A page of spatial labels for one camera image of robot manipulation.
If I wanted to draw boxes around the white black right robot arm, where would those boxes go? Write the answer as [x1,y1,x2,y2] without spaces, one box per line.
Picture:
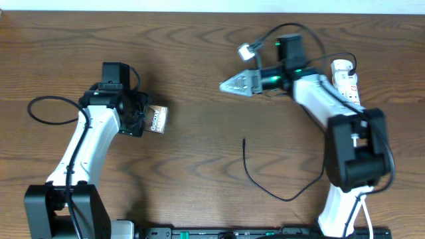
[219,66,395,238]

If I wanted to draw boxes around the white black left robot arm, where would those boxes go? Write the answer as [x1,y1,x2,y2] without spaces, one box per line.
[24,90,149,239]

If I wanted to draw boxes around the white usb charger plug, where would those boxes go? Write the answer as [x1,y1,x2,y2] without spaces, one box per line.
[331,59,358,88]

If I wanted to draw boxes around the white power strip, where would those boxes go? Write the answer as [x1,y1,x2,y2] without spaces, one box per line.
[332,71,361,106]

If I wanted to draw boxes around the black usb charging cable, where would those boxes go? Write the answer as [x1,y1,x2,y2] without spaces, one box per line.
[242,52,358,202]

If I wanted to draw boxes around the white power strip cord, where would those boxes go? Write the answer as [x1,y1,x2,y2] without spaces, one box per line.
[360,195,375,239]

